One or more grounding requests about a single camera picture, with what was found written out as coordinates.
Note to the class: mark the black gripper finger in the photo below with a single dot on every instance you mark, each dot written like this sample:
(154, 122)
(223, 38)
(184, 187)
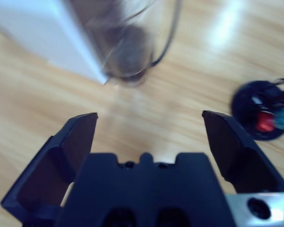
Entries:
(241, 160)
(52, 170)

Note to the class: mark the white capsule coffee machine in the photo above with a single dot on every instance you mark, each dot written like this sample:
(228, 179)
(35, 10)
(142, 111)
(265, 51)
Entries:
(38, 35)

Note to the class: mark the red coffee capsule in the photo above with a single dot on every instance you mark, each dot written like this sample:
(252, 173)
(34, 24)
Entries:
(265, 123)

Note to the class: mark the black capsule holder with rods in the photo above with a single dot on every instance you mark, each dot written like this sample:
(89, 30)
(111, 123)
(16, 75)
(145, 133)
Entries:
(246, 106)

